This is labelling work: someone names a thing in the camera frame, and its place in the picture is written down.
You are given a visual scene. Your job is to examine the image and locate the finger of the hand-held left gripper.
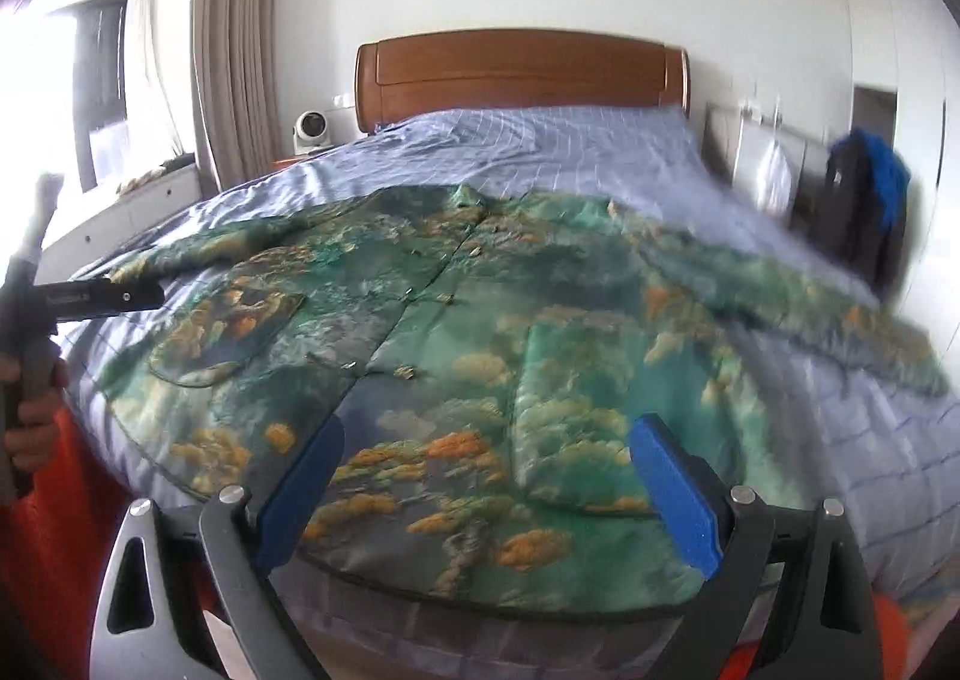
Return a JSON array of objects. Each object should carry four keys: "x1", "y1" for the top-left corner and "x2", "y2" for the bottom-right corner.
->
[{"x1": 43, "y1": 282, "x2": 166, "y2": 315}]

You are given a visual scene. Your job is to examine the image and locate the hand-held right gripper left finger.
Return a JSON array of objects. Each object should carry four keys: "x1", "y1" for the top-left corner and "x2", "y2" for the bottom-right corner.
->
[{"x1": 90, "y1": 414, "x2": 347, "y2": 680}]

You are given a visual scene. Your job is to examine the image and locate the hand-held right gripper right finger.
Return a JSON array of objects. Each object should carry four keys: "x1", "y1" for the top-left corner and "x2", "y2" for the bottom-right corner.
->
[{"x1": 628, "y1": 414, "x2": 886, "y2": 680}]

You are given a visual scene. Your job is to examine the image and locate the green printed jacket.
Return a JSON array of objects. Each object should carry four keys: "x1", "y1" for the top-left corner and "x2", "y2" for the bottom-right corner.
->
[{"x1": 71, "y1": 185, "x2": 953, "y2": 625}]

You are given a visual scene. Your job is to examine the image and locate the person's left hand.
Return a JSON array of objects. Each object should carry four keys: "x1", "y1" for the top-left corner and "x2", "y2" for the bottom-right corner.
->
[{"x1": 0, "y1": 357, "x2": 68, "y2": 475}]

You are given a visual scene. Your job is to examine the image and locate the white window bench drawers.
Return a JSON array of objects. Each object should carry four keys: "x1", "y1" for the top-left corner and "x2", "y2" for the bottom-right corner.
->
[{"x1": 37, "y1": 162, "x2": 207, "y2": 283}]

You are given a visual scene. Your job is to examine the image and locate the person's orange pants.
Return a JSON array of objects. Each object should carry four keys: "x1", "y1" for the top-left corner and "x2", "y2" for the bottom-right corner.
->
[{"x1": 0, "y1": 410, "x2": 226, "y2": 680}]

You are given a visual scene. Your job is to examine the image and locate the window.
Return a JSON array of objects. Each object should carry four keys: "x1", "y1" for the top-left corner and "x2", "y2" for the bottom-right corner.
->
[{"x1": 45, "y1": 0, "x2": 203, "y2": 197}]

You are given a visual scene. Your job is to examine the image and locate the white desk fan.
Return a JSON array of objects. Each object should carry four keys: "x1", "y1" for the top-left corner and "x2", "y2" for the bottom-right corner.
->
[{"x1": 291, "y1": 111, "x2": 335, "y2": 156}]

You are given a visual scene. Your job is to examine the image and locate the beige curtain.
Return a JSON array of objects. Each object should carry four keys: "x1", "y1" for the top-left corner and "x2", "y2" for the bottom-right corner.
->
[{"x1": 191, "y1": 0, "x2": 282, "y2": 193}]

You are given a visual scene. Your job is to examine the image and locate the black and blue backpack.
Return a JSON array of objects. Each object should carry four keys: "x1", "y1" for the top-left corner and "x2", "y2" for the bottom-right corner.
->
[{"x1": 814, "y1": 128, "x2": 912, "y2": 298}]

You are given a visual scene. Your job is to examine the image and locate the white plastic bag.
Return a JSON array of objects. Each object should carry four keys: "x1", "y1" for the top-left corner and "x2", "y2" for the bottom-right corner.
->
[{"x1": 731, "y1": 136, "x2": 794, "y2": 216}]

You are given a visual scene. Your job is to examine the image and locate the grey side table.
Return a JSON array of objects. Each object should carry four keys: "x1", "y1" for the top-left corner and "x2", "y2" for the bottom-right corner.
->
[{"x1": 705, "y1": 102, "x2": 833, "y2": 231}]

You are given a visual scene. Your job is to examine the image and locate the wooden headboard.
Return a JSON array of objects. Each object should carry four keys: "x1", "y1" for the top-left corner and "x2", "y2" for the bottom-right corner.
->
[{"x1": 355, "y1": 29, "x2": 691, "y2": 135}]

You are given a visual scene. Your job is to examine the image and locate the white drawer cabinet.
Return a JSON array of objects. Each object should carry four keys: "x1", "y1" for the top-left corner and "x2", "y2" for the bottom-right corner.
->
[{"x1": 840, "y1": 0, "x2": 960, "y2": 321}]

